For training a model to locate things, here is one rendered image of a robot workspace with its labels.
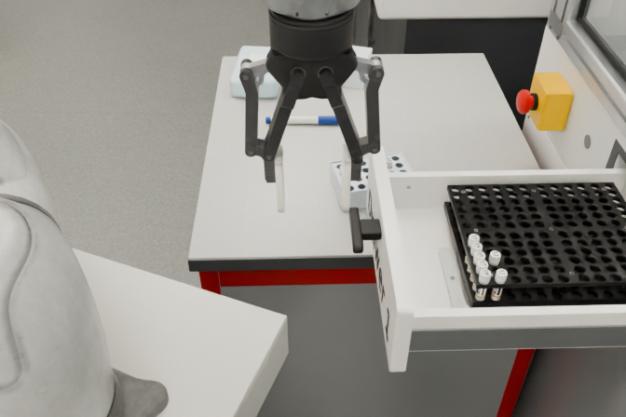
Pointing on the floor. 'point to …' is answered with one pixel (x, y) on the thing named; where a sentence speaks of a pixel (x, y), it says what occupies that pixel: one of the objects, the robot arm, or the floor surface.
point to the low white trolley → (507, 369)
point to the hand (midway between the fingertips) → (313, 181)
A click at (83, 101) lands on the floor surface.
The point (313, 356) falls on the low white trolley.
